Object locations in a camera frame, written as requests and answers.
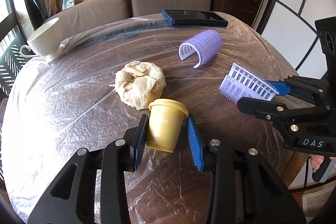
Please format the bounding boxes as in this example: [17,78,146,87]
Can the small yellow cup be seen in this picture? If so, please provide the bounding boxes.
[146,98,189,153]

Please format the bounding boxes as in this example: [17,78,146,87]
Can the purple hair roller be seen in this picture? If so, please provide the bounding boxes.
[219,63,279,103]
[178,30,223,69]

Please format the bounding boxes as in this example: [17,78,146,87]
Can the beige paper towel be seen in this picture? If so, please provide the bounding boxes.
[112,60,166,110]

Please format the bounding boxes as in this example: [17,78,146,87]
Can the person's right hand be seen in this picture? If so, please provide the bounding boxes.
[310,155,324,170]

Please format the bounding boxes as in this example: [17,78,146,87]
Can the black tablet blue case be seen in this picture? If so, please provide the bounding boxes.
[162,10,228,27]

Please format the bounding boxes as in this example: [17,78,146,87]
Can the white embossed teacup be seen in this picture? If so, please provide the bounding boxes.
[19,17,63,62]

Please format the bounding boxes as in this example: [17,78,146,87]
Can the photo frame far left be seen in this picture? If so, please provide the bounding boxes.
[60,0,75,11]

